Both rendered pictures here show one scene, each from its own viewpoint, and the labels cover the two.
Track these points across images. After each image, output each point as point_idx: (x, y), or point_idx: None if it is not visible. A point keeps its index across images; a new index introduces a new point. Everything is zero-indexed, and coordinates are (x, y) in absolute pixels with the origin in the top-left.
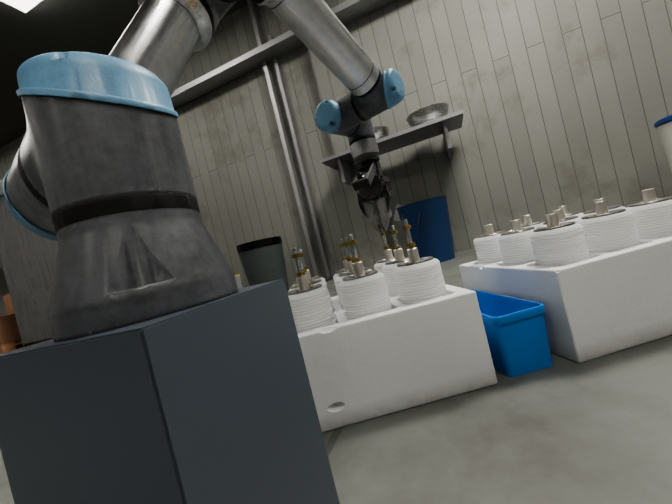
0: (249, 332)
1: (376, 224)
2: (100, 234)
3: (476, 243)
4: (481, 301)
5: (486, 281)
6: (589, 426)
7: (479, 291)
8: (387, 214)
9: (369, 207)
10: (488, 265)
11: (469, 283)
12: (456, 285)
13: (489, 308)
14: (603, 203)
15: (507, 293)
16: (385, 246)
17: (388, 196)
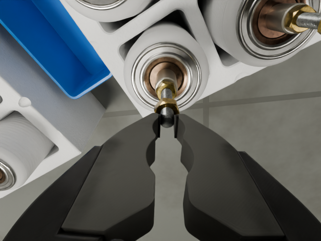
0: None
1: (183, 118)
2: None
3: (14, 152)
4: (57, 68)
5: (34, 86)
6: None
7: (49, 73)
8: (112, 136)
9: (218, 190)
10: (11, 95)
11: (76, 122)
12: (152, 240)
13: (47, 50)
14: None
15: (4, 42)
16: (166, 83)
17: (26, 221)
